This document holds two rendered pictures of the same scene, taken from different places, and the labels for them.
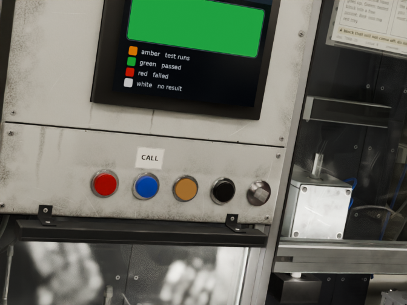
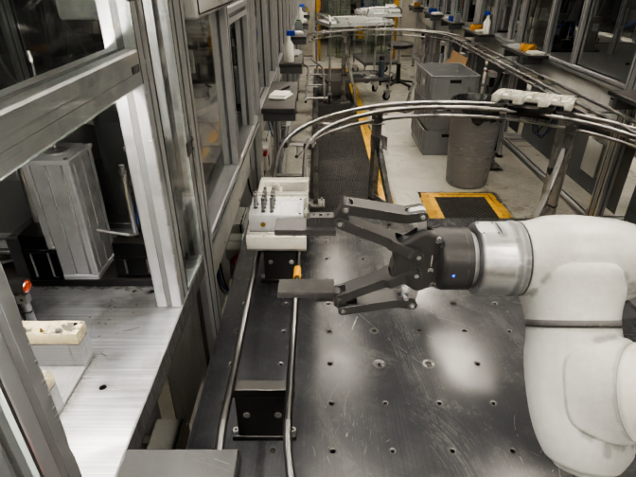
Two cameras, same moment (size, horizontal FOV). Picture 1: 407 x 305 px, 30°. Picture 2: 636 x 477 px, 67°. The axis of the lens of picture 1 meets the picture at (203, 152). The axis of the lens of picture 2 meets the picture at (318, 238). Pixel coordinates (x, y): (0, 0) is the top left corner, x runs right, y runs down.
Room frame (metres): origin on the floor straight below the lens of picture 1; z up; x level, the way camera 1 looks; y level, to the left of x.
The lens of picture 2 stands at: (0.80, 0.04, 1.43)
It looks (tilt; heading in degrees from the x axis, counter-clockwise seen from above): 29 degrees down; 295
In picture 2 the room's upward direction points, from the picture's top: straight up
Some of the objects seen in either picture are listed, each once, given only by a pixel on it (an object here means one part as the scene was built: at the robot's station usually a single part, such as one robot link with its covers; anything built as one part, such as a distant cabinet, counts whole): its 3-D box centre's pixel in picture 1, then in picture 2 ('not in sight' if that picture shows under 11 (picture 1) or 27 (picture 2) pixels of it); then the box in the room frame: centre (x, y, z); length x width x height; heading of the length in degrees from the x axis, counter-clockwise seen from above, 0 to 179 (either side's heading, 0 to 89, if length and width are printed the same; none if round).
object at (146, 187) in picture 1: (145, 186); not in sight; (1.03, 0.07, 1.42); 0.03 x 0.02 x 0.03; 115
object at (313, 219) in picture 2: not in sight; (328, 212); (1.00, -0.41, 1.19); 0.05 x 0.01 x 0.03; 25
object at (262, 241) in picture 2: not in sight; (281, 217); (1.38, -0.97, 0.84); 0.36 x 0.14 x 0.10; 115
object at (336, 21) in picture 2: not in sight; (354, 56); (2.98, -5.68, 0.48); 0.88 x 0.56 x 0.96; 43
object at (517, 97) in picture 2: not in sight; (532, 104); (0.85, -2.56, 0.84); 0.37 x 0.14 x 0.10; 173
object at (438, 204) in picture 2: not in sight; (475, 223); (1.04, -2.83, 0.01); 1.00 x 0.55 x 0.01; 115
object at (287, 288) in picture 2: not in sight; (306, 288); (1.02, -0.40, 1.08); 0.07 x 0.03 x 0.01; 25
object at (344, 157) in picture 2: not in sight; (339, 117); (2.77, -4.74, 0.01); 5.85 x 0.59 x 0.01; 115
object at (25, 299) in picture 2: not in sight; (26, 310); (1.46, -0.31, 0.96); 0.03 x 0.03 x 0.12; 25
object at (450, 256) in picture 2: not in sight; (429, 258); (0.89, -0.46, 1.12); 0.09 x 0.07 x 0.08; 25
